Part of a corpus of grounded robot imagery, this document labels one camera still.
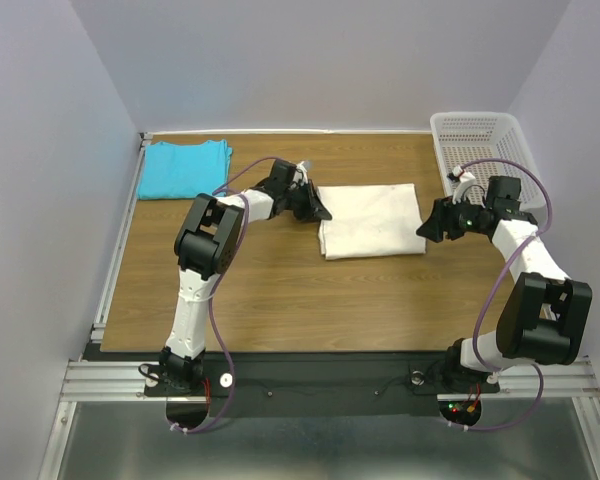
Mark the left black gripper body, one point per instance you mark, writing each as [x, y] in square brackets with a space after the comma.
[301, 202]

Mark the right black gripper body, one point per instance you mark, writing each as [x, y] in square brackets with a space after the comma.
[472, 218]

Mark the white t-shirt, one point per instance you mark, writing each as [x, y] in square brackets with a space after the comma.
[370, 221]

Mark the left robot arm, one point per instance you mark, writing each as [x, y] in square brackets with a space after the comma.
[206, 245]

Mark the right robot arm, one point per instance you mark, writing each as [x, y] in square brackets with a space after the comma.
[545, 315]

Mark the white plastic basket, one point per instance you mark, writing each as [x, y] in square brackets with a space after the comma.
[461, 137]

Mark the folded blue t-shirt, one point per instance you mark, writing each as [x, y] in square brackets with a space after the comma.
[183, 171]

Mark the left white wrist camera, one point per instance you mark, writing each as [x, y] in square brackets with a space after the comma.
[301, 175]

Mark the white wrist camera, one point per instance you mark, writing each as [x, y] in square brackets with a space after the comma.
[464, 181]
[301, 175]

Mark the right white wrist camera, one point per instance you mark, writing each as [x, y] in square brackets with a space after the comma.
[464, 181]

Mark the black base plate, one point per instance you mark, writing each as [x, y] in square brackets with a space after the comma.
[312, 384]

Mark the aluminium frame rail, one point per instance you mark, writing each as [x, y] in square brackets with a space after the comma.
[280, 295]

